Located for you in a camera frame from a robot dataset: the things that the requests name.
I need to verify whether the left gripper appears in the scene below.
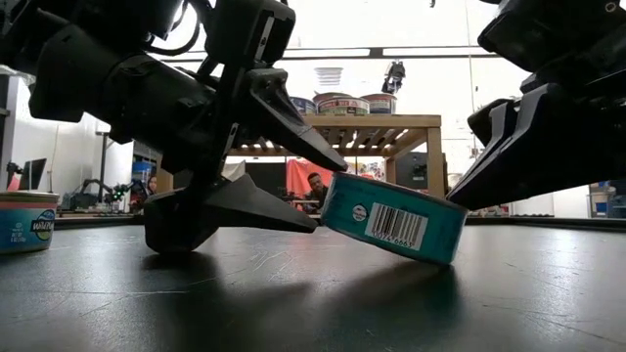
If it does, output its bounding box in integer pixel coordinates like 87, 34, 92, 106
27, 22, 350, 255

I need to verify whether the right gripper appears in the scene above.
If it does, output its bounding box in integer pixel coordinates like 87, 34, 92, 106
446, 0, 626, 212

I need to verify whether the silver-lidded tin can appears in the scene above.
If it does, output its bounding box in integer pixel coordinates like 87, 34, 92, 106
288, 96, 318, 116

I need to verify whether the green label tin can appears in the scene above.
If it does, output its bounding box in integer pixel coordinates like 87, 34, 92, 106
317, 97, 371, 116

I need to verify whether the teal label tin can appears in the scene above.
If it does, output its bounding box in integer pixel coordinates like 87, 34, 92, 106
320, 170, 470, 267

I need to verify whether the background shelf blue bin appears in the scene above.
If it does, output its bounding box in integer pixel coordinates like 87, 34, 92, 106
589, 179, 626, 219

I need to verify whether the wooden slatted shelf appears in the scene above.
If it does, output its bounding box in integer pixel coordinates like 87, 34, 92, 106
155, 113, 446, 199

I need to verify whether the orange backdrop cloth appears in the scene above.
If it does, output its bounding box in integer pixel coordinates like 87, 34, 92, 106
286, 158, 335, 198

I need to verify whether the white tall cabinet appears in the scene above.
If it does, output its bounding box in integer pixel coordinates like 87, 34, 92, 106
508, 184, 592, 219

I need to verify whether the illustrated white poster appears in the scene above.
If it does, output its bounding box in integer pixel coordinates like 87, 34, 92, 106
344, 160, 387, 182

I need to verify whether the blue storage bin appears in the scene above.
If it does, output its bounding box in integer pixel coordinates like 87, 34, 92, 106
131, 160, 155, 185

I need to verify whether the black cabinet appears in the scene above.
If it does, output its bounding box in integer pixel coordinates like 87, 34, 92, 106
394, 152, 429, 191

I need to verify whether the ceiling light tube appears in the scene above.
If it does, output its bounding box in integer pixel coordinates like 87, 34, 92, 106
288, 48, 372, 59
382, 46, 496, 57

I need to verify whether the black stand pole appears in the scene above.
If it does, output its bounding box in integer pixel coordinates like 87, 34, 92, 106
96, 131, 114, 193

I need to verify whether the black monitor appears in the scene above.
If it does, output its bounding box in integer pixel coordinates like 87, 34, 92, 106
5, 156, 49, 193

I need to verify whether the round silver ventilation duct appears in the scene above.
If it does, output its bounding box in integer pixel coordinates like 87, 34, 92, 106
314, 66, 345, 88

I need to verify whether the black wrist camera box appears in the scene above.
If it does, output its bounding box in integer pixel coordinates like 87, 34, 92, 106
203, 0, 297, 67

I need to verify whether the black camera cable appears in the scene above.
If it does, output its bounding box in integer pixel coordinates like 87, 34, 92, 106
144, 0, 204, 58

